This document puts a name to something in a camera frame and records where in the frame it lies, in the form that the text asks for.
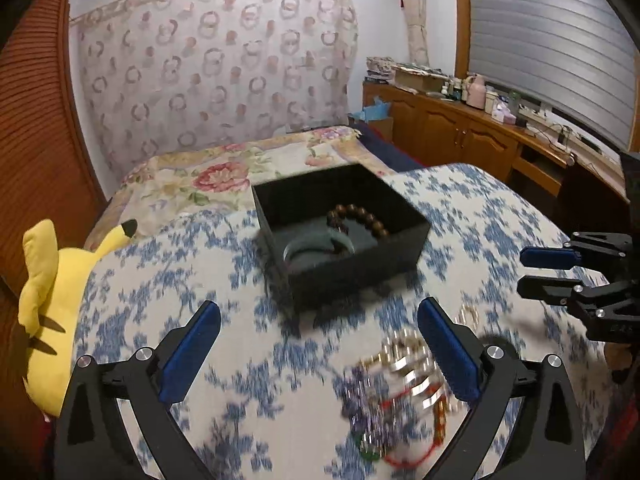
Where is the red cord bracelet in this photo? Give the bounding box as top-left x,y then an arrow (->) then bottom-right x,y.
380,391 -> 464,469

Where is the silver crystal bead bracelet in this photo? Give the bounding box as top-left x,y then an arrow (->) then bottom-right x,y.
339,365 -> 392,456

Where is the brown wooden bead bracelet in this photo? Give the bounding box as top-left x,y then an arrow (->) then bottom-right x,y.
326,202 -> 391,240

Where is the black jewelry box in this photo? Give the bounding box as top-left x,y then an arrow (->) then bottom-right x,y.
252,164 -> 432,311

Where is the person's right hand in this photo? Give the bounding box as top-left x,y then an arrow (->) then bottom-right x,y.
604,342 -> 634,385

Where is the yellow Pikachu plush toy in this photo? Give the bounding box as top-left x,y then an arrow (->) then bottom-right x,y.
17,219 -> 138,417

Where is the pink tissue pack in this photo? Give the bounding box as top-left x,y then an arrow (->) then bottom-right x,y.
491,103 -> 516,125

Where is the wooden sideboard cabinet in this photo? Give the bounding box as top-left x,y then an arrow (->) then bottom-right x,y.
362,82 -> 626,198

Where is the pink thermos jug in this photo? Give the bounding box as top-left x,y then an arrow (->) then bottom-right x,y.
466,74 -> 486,110

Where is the blue floral white cloth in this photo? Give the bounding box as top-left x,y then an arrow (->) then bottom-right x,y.
73,164 -> 612,479

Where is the cardboard box on cabinet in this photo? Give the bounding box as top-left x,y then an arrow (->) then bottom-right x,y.
394,67 -> 449,93

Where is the grey window blind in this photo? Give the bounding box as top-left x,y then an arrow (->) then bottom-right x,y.
469,0 -> 637,150

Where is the blue paper bag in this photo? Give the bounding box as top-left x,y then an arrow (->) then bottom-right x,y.
348,96 -> 392,122

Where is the brown louvered wardrobe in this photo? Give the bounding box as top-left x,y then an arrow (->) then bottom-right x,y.
1,0 -> 107,294

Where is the beige tied window curtain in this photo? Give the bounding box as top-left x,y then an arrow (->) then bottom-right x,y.
402,0 -> 428,65

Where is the floral bed cover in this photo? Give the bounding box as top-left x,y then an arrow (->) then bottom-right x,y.
85,126 -> 395,250

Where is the circle patterned sheer curtain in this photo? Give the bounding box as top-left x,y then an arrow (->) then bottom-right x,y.
77,0 -> 358,178

